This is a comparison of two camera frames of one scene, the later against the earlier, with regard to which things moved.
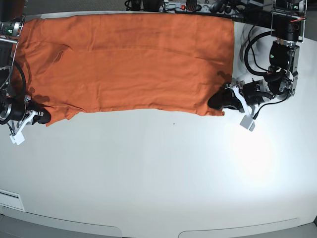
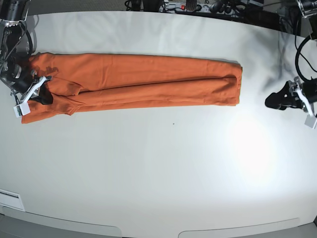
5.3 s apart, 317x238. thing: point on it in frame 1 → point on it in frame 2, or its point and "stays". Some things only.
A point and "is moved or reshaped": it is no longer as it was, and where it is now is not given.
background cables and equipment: x=267 y=11 stays
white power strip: x=182 y=8 stays
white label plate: x=11 y=199 stays
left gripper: x=14 y=108 → x=23 y=80
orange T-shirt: x=72 y=65 is moved or reshaped
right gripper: x=250 y=92 → x=305 y=92
